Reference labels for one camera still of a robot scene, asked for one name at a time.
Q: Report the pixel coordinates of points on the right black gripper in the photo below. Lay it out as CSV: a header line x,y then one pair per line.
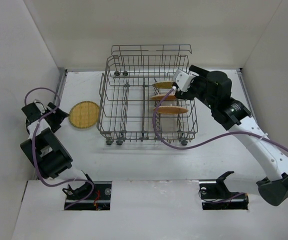
x,y
187,92

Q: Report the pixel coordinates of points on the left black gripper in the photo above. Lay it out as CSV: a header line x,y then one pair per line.
x,y
55,117

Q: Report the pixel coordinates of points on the yellow woven plate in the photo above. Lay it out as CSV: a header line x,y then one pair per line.
x,y
84,115
164,85

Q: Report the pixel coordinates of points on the orange woven plate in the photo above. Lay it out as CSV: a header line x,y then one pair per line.
x,y
172,110
159,97

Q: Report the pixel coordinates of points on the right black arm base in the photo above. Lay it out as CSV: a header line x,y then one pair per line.
x,y
214,195

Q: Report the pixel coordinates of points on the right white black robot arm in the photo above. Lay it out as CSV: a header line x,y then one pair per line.
x,y
213,89

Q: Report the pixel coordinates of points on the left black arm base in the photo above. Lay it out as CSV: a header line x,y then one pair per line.
x,y
85,199

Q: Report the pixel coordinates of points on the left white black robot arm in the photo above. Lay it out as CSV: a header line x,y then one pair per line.
x,y
52,158

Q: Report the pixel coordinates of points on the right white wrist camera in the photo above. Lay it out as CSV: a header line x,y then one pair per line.
x,y
182,80

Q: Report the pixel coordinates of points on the grey wire dish rack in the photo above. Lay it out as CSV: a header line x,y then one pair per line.
x,y
127,88

